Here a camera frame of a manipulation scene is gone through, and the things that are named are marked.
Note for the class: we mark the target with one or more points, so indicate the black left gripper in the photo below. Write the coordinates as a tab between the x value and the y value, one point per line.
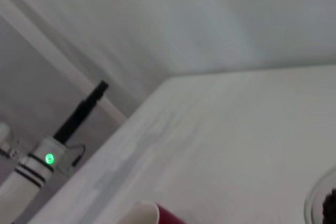
72	121

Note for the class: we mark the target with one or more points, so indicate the red ceramic mug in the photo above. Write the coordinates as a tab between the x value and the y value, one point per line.
168	216

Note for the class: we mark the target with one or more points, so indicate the coffee beans pile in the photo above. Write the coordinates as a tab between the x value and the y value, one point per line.
330	208

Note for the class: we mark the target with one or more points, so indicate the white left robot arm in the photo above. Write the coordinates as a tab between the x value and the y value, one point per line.
31	174

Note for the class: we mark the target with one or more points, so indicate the glass jar of coffee beans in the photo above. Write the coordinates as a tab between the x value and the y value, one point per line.
313	203

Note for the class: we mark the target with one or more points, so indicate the white background device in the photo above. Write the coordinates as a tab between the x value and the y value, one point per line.
4	132

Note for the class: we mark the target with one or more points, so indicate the white frame bar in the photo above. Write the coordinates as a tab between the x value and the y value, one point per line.
60	58

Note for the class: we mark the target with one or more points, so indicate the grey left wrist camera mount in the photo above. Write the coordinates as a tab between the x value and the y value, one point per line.
67	159

